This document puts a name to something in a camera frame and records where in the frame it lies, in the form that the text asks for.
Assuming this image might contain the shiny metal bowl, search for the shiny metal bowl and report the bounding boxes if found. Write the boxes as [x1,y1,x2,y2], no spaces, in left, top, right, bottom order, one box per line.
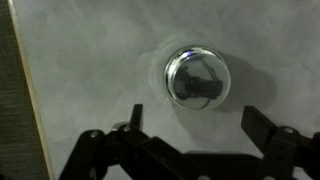
[163,45,232,111]

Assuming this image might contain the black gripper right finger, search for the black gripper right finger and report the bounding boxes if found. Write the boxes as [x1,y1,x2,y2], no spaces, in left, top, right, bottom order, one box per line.
[240,105,320,180]

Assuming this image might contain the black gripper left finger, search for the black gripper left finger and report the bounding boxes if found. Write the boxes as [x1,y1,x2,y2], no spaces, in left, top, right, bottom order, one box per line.
[59,103,188,180]

